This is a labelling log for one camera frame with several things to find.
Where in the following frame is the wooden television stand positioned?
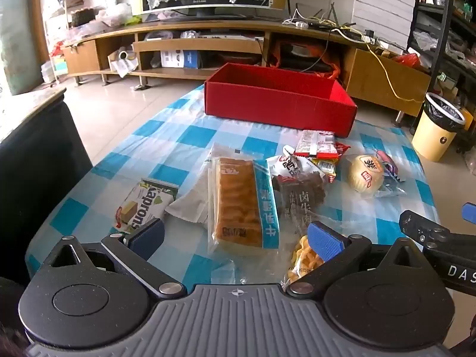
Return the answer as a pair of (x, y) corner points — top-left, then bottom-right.
(61, 17), (432, 118)

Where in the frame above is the black metal shelf rack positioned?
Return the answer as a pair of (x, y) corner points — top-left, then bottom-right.
(407, 0), (476, 153)

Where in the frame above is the dark cabinet with stone top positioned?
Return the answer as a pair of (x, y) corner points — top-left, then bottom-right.
(0, 88), (93, 287)

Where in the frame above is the white panel stack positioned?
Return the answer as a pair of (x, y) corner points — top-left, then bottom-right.
(351, 0), (419, 45)

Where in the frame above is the clear plastic bag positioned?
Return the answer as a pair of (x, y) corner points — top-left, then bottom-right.
(97, 3), (133, 26)

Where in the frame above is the clear beef jerky packet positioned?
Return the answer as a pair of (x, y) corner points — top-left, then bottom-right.
(266, 152), (330, 239)

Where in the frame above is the red cardboard box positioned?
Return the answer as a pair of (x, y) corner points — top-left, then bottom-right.
(204, 63), (358, 138)

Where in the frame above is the small blue red packet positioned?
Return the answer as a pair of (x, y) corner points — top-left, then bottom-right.
(375, 150), (406, 184)

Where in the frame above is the clear bag of yellow crisps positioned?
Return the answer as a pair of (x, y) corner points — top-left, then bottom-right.
(283, 231), (324, 291)

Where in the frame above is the yellow cable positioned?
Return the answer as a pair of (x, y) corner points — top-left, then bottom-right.
(305, 0), (425, 103)

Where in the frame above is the long white power strip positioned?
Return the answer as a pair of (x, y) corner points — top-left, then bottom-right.
(349, 29), (377, 44)

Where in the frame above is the blue white checked tablecloth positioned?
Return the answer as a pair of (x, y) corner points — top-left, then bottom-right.
(25, 82), (441, 294)

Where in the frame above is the round bun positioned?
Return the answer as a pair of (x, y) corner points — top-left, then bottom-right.
(346, 154), (406, 198)

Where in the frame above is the red white snack packet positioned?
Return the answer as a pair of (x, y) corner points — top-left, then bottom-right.
(294, 129), (339, 159)

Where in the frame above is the white paper bag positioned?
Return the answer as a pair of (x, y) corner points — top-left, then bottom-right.
(108, 46), (138, 79)

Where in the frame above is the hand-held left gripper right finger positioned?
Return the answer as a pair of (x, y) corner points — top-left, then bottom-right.
(286, 221), (425, 300)

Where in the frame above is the blue white box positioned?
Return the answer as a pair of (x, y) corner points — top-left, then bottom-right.
(161, 49), (201, 69)

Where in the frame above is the bread packet with blue label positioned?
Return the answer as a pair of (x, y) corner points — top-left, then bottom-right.
(206, 143), (281, 257)

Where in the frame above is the orange plastic bag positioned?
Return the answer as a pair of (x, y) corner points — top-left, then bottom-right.
(270, 41), (341, 81)

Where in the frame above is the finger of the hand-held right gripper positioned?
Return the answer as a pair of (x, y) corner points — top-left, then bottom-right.
(461, 203), (476, 226)
(399, 210), (450, 248)

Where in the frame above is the red plastic bag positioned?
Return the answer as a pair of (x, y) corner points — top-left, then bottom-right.
(393, 54), (423, 68)

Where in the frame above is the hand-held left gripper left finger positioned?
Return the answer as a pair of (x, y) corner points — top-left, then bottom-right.
(48, 217), (187, 300)

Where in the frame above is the yellow red snack packet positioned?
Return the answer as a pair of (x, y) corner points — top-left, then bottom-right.
(307, 142), (352, 184)

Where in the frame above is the green white wafer packet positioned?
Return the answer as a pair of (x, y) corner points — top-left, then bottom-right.
(112, 178), (179, 237)

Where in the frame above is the yellow trash bin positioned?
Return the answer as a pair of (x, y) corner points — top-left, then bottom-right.
(411, 92), (467, 162)

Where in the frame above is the dark woven basket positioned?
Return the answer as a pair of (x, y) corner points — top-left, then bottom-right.
(71, 7), (97, 27)

